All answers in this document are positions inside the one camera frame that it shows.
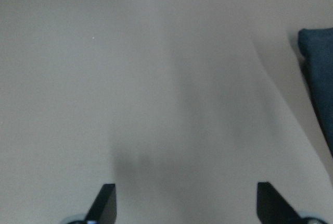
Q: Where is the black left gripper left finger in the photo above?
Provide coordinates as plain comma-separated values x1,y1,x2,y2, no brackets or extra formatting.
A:
84,184,117,224

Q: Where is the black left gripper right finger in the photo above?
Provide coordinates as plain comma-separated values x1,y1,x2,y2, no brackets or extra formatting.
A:
256,182,302,224

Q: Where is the black graphic t-shirt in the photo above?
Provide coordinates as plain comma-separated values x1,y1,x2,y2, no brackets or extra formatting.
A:
298,28,332,152

